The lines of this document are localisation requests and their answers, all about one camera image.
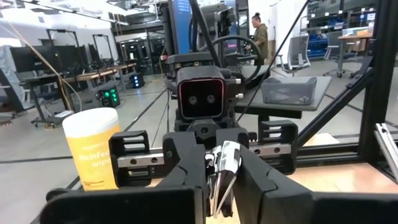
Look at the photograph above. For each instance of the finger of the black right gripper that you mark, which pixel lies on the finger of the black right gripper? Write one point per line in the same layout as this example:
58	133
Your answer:
294	149
113	161

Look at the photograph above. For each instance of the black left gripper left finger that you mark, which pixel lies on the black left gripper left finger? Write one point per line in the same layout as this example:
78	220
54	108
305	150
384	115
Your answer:
124	205

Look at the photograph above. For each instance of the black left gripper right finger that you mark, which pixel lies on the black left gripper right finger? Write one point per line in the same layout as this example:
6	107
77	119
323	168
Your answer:
280	205

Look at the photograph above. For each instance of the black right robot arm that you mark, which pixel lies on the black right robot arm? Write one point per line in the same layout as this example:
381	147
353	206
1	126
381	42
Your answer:
189	59

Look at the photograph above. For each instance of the yellow disinfecting wipes canister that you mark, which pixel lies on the yellow disinfecting wipes canister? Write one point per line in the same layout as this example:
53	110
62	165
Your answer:
90	146

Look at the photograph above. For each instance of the grey plastic bin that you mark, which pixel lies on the grey plastic bin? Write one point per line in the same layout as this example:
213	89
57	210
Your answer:
286	91

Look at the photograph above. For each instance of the computer with green lights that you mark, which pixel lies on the computer with green lights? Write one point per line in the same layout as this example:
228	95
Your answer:
110	96

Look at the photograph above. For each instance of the box with blue lights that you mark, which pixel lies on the box with blue lights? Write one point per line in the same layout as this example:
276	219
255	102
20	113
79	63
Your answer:
136	81

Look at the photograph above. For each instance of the long wooden workbench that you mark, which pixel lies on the long wooden workbench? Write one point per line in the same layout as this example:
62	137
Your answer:
93	74

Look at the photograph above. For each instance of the silver aluminium extrusion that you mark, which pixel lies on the silver aluminium extrusion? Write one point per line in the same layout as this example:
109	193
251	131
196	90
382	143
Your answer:
387	146

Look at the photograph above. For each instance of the grey mesh office chair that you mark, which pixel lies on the grey mesh office chair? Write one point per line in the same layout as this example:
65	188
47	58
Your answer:
298	49

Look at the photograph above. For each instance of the person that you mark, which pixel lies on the person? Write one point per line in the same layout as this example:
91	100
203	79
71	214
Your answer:
261	40

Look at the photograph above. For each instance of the blue lit display panel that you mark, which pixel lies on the blue lit display panel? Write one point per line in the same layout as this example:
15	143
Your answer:
182	25

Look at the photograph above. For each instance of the blue storage bins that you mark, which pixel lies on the blue storage bins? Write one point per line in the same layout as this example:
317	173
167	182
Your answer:
317	46

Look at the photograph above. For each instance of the wooden office desk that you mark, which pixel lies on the wooden office desk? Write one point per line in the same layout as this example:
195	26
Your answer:
354	36

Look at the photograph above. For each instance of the row of dark monitors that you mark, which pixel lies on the row of dark monitors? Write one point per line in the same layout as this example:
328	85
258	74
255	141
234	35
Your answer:
37	59

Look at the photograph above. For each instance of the black frame horizontal bar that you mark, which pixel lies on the black frame horizontal bar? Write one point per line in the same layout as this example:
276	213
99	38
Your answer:
326	154

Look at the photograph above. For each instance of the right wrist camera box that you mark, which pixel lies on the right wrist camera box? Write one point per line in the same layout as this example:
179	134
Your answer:
202	93

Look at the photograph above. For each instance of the black frame diagonal brace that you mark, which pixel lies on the black frame diagonal brace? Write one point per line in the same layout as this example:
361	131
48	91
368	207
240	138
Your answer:
335	105

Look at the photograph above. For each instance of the black frame upright post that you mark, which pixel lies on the black frame upright post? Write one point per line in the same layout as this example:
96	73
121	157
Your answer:
377	77

